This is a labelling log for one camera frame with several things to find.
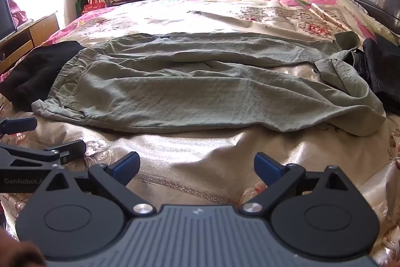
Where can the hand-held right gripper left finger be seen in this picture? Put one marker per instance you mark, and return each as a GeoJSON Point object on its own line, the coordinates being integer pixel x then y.
{"type": "Point", "coordinates": [128, 164]}

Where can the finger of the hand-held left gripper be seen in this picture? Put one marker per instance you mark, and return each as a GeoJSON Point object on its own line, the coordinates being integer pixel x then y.
{"type": "Point", "coordinates": [73, 149]}
{"type": "Point", "coordinates": [18, 125]}

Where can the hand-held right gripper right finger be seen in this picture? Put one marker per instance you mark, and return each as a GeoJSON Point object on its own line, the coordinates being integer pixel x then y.
{"type": "Point", "coordinates": [265, 167]}

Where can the green pants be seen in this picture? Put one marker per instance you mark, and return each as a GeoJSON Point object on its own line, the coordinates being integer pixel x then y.
{"type": "Point", "coordinates": [187, 91]}

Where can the black garment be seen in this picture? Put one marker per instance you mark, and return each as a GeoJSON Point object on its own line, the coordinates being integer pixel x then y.
{"type": "Point", "coordinates": [31, 73]}

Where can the floral bedspread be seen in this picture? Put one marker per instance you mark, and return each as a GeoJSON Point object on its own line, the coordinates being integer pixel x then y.
{"type": "Point", "coordinates": [203, 154]}

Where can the wooden cabinet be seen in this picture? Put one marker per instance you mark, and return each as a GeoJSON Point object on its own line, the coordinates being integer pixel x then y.
{"type": "Point", "coordinates": [40, 31]}

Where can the black monitor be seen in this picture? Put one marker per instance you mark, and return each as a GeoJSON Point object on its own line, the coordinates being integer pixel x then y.
{"type": "Point", "coordinates": [6, 16]}

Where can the pink cloth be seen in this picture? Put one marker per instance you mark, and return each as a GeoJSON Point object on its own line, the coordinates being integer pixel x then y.
{"type": "Point", "coordinates": [19, 15]}

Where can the red bag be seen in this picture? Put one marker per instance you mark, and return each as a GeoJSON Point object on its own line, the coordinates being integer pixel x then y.
{"type": "Point", "coordinates": [93, 5]}

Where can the dark folded clothes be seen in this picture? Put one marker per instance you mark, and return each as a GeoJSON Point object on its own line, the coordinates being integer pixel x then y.
{"type": "Point", "coordinates": [384, 73]}

